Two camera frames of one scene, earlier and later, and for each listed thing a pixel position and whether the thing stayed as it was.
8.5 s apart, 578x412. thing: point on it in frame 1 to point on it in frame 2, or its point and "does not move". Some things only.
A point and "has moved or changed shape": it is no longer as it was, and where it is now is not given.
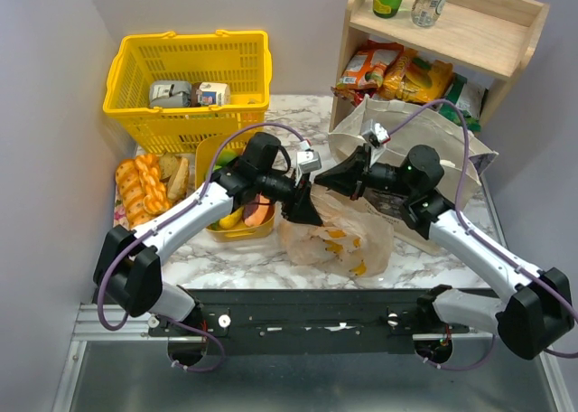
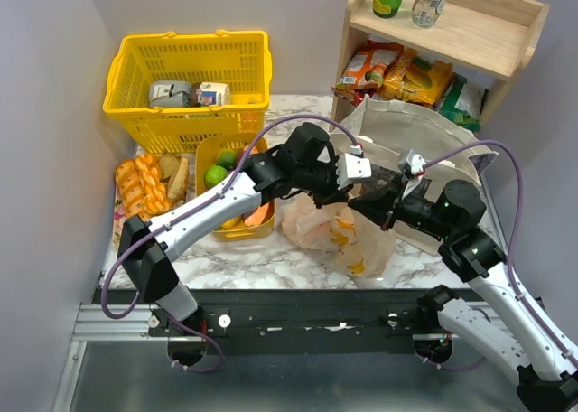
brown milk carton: [205, 93] does not move
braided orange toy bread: [155, 196] does not move
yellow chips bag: [411, 80] does not move
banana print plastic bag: [346, 241] has moved or changed shape
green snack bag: [469, 99] does not move
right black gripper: [361, 175] to [393, 202]
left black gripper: [299, 194] to [331, 184]
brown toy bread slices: [175, 171] does not move
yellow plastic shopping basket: [168, 89] does not move
